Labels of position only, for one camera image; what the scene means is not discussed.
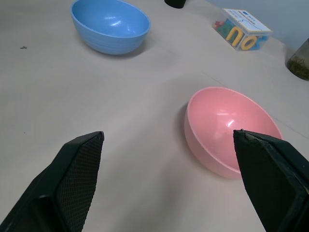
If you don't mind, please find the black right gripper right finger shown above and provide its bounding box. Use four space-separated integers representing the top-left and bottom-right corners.
233 129 309 232

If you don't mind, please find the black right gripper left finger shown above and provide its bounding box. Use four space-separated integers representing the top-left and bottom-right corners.
0 131 105 232

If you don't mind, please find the pink plastic bowl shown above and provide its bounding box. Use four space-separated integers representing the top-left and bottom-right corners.
184 87 283 180

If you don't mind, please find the glass jar with green contents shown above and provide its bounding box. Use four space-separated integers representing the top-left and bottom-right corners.
286 37 309 81

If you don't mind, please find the clear box of foam letters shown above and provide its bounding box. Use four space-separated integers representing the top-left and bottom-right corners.
212 8 274 52

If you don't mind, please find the blue plastic bowl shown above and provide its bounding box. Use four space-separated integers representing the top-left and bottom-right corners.
70 0 151 55

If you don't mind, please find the black round object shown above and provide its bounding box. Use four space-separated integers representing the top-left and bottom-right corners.
164 0 188 9

